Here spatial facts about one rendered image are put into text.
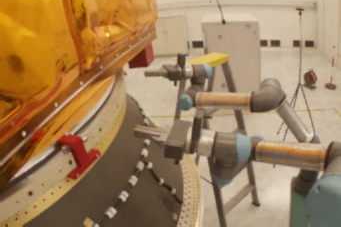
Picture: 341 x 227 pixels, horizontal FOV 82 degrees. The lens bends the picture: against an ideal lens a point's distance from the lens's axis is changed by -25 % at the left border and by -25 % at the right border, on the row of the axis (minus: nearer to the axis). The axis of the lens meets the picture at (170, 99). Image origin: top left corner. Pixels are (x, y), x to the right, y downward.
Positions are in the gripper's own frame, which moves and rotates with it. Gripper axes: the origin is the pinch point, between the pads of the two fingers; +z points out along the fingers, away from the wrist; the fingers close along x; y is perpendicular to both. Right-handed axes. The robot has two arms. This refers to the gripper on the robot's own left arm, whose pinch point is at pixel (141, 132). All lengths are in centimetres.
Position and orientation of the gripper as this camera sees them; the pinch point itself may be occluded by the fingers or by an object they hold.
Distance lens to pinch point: 74.1
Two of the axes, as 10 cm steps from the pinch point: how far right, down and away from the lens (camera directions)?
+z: -9.7, -1.5, 1.9
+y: -0.4, 8.9, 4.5
